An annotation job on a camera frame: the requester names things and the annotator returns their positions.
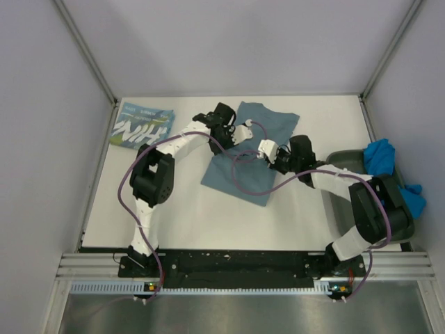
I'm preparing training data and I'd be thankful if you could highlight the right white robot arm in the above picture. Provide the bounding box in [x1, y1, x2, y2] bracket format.
[259, 135, 414, 276]

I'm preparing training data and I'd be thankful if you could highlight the purple cable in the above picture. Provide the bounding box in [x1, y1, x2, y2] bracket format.
[117, 120, 268, 303]
[231, 149, 394, 303]

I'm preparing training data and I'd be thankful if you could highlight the aluminium frame post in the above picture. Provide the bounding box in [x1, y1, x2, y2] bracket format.
[51, 0, 119, 105]
[359, 0, 426, 102]

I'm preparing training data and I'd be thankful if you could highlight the grey-blue t shirt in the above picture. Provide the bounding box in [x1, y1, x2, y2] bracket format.
[201, 102, 300, 207]

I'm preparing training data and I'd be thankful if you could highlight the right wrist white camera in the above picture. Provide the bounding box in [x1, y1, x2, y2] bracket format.
[257, 139, 279, 164]

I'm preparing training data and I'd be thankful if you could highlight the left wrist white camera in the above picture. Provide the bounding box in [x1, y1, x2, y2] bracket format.
[231, 119, 253, 146]

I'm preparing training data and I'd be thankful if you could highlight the folded printed blue t shirt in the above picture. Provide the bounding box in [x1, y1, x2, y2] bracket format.
[109, 102, 175, 150]

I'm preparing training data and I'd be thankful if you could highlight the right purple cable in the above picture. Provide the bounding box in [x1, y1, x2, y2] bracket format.
[231, 149, 394, 303]

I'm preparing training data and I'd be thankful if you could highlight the right aluminium frame post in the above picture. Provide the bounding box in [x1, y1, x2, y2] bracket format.
[359, 0, 426, 102]

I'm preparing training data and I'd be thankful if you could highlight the wrist white camera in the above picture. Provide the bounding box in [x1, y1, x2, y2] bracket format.
[257, 139, 279, 164]
[231, 119, 253, 146]

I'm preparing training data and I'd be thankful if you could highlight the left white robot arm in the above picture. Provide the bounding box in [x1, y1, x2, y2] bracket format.
[118, 102, 236, 276]

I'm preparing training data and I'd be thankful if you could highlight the grey plastic bin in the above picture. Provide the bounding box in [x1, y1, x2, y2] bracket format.
[322, 149, 415, 244]

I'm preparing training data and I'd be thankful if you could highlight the bright blue t shirt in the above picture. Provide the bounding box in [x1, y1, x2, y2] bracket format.
[364, 138, 428, 220]

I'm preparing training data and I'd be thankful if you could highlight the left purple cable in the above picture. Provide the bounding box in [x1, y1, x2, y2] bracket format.
[117, 120, 268, 303]

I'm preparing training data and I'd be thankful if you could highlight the left aluminium frame post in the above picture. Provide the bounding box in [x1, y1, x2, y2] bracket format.
[51, 0, 119, 105]

